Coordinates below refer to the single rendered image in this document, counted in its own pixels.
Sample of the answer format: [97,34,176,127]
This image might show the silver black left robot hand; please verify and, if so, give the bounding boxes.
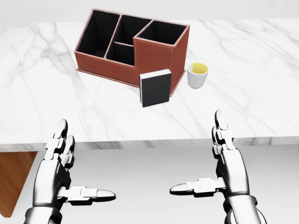
[32,119,116,208]

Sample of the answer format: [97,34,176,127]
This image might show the black book with white pages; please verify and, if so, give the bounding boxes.
[139,69,172,108]

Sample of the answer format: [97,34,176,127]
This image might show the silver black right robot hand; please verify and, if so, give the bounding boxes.
[169,110,251,201]

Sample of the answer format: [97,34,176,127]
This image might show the white cup with yellow inside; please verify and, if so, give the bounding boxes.
[187,62,209,89]

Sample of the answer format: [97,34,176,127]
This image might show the red-brown desk caddy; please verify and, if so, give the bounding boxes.
[74,8,190,98]

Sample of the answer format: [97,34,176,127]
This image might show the brown wooden table leg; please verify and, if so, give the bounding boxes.
[0,151,38,218]

